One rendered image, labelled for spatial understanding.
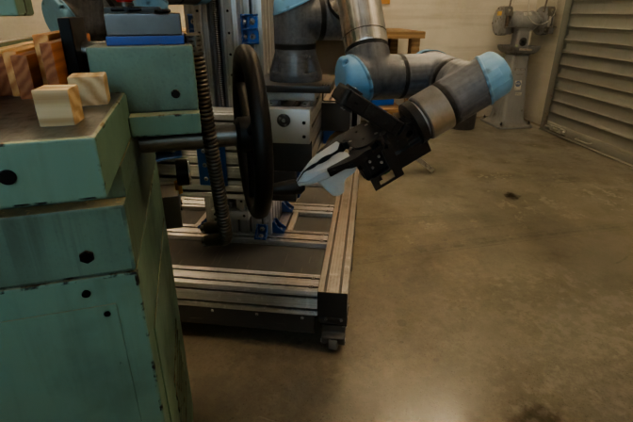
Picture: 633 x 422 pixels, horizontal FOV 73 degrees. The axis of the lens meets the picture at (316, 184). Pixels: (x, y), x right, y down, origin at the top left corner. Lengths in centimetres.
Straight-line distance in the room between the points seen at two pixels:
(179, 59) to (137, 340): 38
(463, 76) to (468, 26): 372
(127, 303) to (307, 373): 88
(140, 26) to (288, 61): 62
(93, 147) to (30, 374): 34
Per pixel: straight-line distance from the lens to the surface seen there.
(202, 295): 142
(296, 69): 120
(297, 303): 135
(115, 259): 57
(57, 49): 66
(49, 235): 56
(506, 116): 432
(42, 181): 45
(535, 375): 153
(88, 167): 44
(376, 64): 72
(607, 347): 174
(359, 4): 77
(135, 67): 65
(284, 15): 121
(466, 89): 69
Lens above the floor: 100
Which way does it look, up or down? 22 degrees down
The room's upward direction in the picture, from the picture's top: straight up
